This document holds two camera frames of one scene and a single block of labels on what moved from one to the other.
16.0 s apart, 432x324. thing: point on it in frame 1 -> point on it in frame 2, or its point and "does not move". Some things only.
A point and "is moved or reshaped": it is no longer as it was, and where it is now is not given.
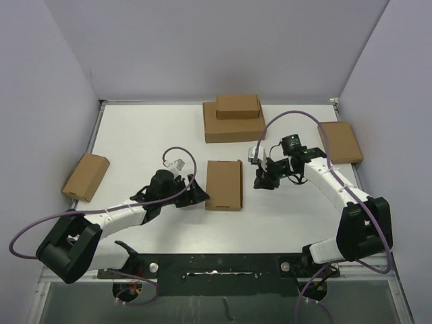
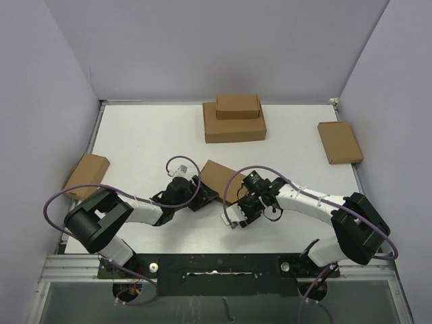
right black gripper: (264, 179) -> (250, 217)
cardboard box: (224, 185) is moved or reshaped
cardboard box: (86, 177) does not move
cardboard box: (343, 145) does not move
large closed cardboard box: (225, 130) does not move
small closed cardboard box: (237, 106) does not move
